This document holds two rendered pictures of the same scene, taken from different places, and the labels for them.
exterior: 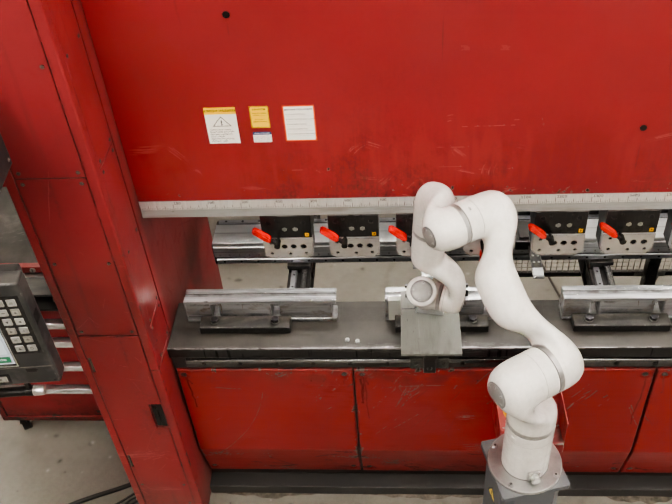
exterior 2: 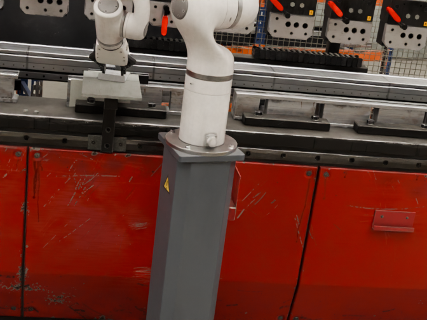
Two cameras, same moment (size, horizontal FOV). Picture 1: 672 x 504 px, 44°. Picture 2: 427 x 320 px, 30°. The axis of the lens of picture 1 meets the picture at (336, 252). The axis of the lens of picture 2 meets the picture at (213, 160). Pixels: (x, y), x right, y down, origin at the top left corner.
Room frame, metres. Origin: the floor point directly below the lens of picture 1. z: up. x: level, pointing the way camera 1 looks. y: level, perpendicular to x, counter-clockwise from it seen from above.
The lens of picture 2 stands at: (-0.68, 0.07, 1.69)
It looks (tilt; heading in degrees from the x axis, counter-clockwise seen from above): 20 degrees down; 344
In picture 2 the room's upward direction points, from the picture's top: 7 degrees clockwise
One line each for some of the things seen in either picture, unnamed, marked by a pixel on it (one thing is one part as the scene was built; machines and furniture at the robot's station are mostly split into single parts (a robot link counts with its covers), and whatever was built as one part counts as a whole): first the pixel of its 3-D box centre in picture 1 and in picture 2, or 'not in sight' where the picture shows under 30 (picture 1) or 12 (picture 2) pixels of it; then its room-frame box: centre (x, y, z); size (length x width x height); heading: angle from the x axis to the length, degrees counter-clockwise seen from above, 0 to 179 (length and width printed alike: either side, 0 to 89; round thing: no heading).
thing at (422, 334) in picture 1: (430, 322); (111, 85); (1.74, -0.27, 1.00); 0.26 x 0.18 x 0.01; 174
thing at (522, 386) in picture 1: (524, 395); (204, 28); (1.21, -0.41, 1.30); 0.19 x 0.12 x 0.24; 115
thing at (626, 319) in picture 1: (620, 322); (286, 121); (1.77, -0.88, 0.89); 0.30 x 0.05 x 0.03; 84
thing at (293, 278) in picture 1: (303, 251); not in sight; (2.32, 0.12, 0.81); 0.64 x 0.08 x 0.14; 174
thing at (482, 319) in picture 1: (441, 323); (121, 108); (1.83, -0.32, 0.89); 0.30 x 0.05 x 0.03; 84
